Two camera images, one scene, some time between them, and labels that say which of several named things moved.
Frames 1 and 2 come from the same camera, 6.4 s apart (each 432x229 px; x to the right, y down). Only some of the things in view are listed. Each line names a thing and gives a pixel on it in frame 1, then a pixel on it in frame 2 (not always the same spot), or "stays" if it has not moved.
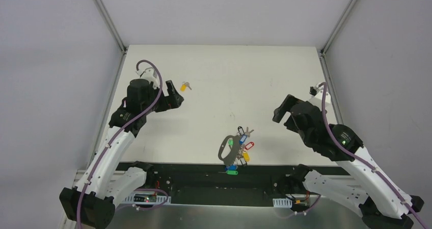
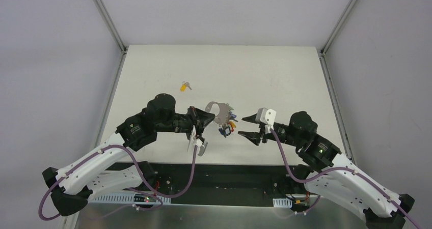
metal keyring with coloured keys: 232,150 -> 225,118
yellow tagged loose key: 184,85 stays
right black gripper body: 296,116 -> 264,130
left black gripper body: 166,98 -> 194,120
